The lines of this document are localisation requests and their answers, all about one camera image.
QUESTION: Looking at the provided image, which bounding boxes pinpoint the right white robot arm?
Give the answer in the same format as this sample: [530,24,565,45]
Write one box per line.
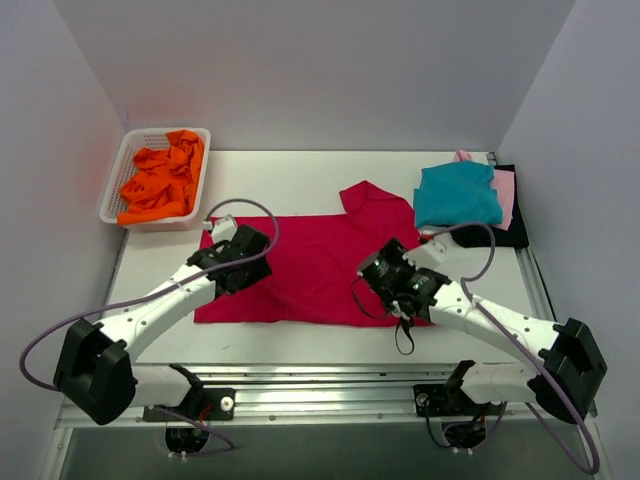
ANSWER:
[358,239,607,424]

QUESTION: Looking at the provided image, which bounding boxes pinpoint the purple cable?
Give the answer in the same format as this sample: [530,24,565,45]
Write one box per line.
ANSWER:
[19,198,280,457]
[419,221,601,475]

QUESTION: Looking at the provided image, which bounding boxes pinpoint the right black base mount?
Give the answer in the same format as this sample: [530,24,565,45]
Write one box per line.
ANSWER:
[413,360,501,418]

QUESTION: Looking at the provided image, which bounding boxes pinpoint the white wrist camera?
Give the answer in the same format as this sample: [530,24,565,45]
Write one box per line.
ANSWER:
[405,234,447,269]
[203,215,238,244]

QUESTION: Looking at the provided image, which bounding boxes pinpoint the crumpled orange t-shirt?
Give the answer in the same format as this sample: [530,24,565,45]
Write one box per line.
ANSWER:
[117,130,205,226]

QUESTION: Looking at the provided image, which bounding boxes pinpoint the folded teal t-shirt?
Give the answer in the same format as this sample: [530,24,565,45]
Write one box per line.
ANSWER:
[413,161,503,228]

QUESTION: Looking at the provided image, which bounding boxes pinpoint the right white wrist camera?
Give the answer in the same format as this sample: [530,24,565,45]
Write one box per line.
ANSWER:
[405,234,447,269]

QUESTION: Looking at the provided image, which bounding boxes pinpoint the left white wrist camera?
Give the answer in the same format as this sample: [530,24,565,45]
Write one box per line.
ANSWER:
[203,215,238,244]

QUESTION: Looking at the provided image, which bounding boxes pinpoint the folded black t-shirt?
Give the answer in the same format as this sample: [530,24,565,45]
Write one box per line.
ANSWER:
[451,165,530,249]

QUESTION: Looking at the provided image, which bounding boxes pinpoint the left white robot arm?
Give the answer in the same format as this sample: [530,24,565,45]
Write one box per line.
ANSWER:
[53,224,271,425]

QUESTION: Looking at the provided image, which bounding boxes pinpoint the white plastic basket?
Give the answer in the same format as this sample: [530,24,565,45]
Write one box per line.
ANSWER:
[99,127,211,232]

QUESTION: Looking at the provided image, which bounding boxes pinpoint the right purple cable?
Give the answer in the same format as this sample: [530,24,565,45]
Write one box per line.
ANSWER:
[419,221,601,475]

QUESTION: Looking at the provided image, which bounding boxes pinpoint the aluminium rail frame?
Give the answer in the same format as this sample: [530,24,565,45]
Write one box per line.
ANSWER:
[39,247,599,480]

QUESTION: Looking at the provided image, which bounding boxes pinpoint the folded pink t-shirt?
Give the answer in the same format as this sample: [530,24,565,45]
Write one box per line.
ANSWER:
[449,151,514,230]

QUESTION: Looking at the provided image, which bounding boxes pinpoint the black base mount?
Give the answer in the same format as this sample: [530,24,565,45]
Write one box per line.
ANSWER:
[413,360,501,418]
[131,364,236,423]

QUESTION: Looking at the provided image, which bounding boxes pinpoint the crimson red t-shirt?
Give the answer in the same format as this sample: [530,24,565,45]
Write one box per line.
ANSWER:
[194,181,419,328]

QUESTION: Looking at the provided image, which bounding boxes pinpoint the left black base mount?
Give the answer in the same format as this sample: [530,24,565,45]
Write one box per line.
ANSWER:
[131,364,236,423]

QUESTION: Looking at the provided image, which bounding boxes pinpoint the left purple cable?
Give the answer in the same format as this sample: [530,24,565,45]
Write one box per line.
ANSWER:
[19,198,280,457]

